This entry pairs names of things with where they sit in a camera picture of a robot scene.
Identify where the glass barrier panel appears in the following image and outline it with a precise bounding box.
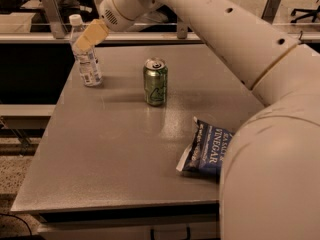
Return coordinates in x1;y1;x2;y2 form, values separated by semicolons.
0;0;319;33

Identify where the black floor cable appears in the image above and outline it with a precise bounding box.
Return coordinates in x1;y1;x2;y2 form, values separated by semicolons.
0;212;34;239

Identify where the seated person in background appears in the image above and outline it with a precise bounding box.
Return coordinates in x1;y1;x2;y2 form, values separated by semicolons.
127;9;169;32

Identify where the middle metal rail bracket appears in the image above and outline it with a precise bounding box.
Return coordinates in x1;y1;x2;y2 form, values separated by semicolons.
176;18;188;39

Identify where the blue kettle chips bag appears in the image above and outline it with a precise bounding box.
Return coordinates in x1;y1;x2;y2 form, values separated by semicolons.
176;117;234;176

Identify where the clear plastic water bottle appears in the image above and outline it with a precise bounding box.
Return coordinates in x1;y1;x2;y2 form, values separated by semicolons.
69;14;103;87

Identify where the right metal rail bracket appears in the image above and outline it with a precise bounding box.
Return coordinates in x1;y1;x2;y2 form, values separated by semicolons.
261;0;281;24

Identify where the black office chair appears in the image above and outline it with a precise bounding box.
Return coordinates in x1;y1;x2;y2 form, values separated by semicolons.
290;0;320;24

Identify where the metal rail bracket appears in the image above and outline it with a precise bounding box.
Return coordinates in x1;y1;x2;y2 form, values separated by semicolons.
261;0;281;24
41;0;67;39
176;18;188;39

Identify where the green soda can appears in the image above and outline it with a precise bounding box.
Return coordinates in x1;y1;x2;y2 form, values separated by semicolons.
143;57;168;106

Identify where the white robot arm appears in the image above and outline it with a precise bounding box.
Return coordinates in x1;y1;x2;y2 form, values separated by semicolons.
96;0;319;240

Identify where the left metal rail bracket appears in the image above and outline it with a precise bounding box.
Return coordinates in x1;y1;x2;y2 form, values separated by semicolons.
41;0;67;39

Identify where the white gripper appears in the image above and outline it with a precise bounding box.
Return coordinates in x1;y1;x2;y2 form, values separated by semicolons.
72;0;161;52

